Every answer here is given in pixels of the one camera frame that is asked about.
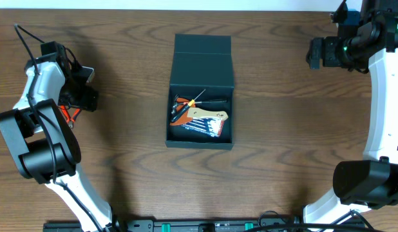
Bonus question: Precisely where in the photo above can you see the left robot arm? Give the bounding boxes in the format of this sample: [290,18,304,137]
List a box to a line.
[0,52,121,231]

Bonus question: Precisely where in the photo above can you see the red handled pliers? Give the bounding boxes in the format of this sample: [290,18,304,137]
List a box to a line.
[59,106,82,129]

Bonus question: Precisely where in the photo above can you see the blue drill bit pack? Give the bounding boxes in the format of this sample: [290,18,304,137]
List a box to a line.
[182,118,224,137]

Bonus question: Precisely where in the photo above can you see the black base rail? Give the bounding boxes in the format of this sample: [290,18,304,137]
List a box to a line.
[43,218,366,232]

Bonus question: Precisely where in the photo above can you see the orange scraper wooden handle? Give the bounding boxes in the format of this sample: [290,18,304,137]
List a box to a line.
[169,103,229,126]

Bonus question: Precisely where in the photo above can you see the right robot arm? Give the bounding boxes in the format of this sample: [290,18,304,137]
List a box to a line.
[303,0,398,231]

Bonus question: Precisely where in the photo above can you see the black cable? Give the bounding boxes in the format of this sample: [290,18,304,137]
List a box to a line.
[13,23,105,232]
[243,209,377,232]

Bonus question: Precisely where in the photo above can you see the dark green box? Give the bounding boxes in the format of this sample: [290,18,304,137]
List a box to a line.
[165,34,234,150]

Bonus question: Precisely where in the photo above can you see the right black cable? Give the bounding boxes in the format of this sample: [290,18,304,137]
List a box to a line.
[243,209,377,232]

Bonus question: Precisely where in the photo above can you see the black red claw hammer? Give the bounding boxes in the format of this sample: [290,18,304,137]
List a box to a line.
[171,95,227,115]

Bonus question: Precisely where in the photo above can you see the left black cable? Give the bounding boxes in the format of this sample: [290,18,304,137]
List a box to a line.
[13,23,105,232]

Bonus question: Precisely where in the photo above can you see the black yellow screwdriver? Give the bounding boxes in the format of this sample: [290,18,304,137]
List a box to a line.
[171,89,205,123]

